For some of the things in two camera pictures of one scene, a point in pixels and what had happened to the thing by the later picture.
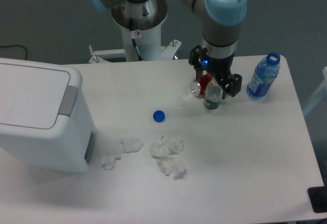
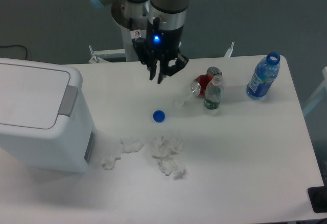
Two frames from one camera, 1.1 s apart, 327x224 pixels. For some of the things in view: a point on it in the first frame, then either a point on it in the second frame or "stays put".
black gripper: [218, 67] -> [160, 43]
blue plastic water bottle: [266, 70] stays put
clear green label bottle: [213, 95] stays put
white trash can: [46, 123] stays put
